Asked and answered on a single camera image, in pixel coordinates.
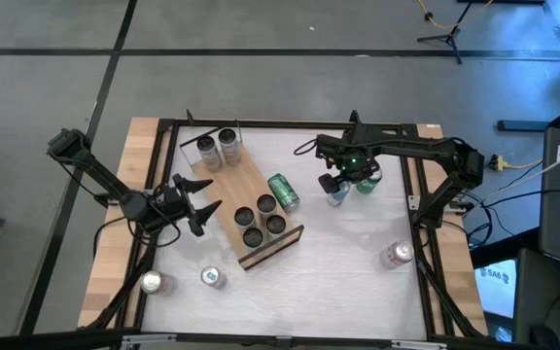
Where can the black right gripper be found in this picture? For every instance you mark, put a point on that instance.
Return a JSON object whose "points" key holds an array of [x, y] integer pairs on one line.
{"points": [[350, 155]]}

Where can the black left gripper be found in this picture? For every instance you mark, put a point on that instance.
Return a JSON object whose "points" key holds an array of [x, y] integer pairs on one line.
{"points": [[170, 206]]}

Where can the silver blue slim can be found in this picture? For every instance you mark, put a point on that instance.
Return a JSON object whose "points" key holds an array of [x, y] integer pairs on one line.
{"points": [[339, 195]]}

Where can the wooden tray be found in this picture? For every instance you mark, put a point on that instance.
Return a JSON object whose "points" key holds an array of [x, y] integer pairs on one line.
{"points": [[231, 185]]}

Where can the black-top Celsius can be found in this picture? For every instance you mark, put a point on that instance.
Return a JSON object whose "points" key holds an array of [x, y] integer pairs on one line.
{"points": [[227, 137], [276, 224], [253, 237], [206, 144], [266, 204], [244, 216]]}

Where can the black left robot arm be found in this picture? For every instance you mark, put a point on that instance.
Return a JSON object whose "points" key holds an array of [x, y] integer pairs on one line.
{"points": [[100, 177]]}

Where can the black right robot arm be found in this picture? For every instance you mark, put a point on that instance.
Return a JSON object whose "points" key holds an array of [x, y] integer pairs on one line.
{"points": [[421, 146]]}

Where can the green Sprite can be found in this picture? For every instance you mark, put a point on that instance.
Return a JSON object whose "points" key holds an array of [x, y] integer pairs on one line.
{"points": [[371, 186]]}

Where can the green soda can lying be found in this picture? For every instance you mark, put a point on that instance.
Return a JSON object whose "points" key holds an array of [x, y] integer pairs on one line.
{"points": [[284, 192]]}

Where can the blue-tab silver-top can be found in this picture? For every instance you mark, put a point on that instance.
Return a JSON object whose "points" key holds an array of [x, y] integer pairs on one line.
{"points": [[213, 276]]}

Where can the silver-top slim can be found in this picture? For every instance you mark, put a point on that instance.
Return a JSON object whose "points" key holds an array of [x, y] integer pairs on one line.
{"points": [[151, 282], [397, 252]]}

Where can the yellow power strip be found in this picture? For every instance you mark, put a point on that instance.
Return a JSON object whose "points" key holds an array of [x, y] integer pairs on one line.
{"points": [[499, 164]]}

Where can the black tripod stand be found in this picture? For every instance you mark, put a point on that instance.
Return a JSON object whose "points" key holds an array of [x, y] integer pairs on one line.
{"points": [[450, 38]]}

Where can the black table foot bar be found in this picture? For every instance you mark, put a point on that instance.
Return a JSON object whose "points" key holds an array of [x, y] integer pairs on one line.
{"points": [[523, 125]]}

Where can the white SA6 sign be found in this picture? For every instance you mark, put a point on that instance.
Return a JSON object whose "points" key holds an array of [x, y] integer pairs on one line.
{"points": [[496, 291]]}

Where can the black rig crossbar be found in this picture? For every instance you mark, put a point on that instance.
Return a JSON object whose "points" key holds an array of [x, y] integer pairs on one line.
{"points": [[66, 340]]}

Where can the black metal table frame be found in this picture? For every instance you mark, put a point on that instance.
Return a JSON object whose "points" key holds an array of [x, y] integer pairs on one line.
{"points": [[270, 124]]}

